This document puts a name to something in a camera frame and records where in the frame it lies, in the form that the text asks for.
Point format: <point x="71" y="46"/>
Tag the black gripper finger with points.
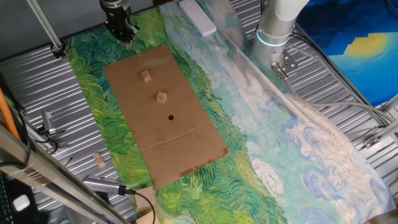
<point x="125" y="43"/>
<point x="134" y="33"/>

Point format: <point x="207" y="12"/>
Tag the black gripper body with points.
<point x="119" y="21"/>

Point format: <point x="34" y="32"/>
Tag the light wooden cube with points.
<point x="161" y="97"/>
<point x="145" y="76"/>

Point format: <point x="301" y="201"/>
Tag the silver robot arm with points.
<point x="276" y="28"/>

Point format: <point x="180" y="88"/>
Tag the small wooden block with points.
<point x="100" y="163"/>
<point x="97" y="155"/>

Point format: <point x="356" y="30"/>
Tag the white power strip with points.
<point x="199" y="18"/>

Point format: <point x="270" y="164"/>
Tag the brown cardboard sheet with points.
<point x="174" y="146"/>

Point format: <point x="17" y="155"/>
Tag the orange pole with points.
<point x="6" y="115"/>

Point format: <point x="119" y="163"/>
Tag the small cardboard box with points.
<point x="149" y="218"/>
<point x="145" y="199"/>

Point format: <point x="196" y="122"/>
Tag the painted landscape cloth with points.
<point x="280" y="155"/>

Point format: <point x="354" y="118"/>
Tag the white rounded case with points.
<point x="21" y="202"/>

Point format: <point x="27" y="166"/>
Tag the black keyboard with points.
<point x="4" y="205"/>

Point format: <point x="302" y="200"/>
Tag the blue and yellow cloth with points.
<point x="357" y="46"/>

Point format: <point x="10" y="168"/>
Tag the aluminium frame pole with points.
<point x="45" y="26"/>

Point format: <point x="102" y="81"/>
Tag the small camera on bracket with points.
<point x="48" y="122"/>

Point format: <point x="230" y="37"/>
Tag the silver ribbed camera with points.
<point x="99" y="184"/>

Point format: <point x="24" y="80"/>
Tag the aluminium frame bar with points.
<point x="46" y="174"/>

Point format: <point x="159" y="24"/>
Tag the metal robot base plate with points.
<point x="289" y="62"/>

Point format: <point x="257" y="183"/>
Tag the aluminium profile with bracket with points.
<point x="382" y="133"/>

